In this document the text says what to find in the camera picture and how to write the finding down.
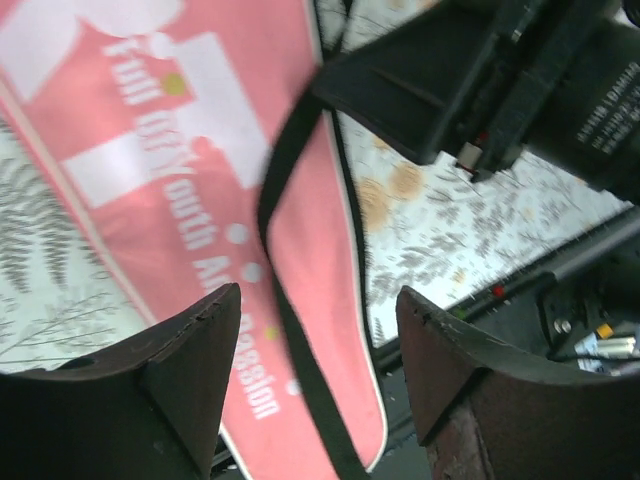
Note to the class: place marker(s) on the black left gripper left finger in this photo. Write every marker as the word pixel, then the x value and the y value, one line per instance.
pixel 147 407

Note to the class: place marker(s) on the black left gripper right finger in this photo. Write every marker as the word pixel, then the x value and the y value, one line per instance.
pixel 484 409

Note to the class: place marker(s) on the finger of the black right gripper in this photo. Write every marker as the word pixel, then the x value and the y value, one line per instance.
pixel 400 85

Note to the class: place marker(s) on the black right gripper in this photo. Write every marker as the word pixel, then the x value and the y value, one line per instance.
pixel 557 78

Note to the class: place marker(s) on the pink racket bag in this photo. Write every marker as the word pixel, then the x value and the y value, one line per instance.
pixel 181 137

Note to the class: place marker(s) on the floral table cloth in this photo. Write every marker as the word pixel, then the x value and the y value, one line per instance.
pixel 425 226

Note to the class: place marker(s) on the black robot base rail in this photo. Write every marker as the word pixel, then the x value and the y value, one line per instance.
pixel 521 312

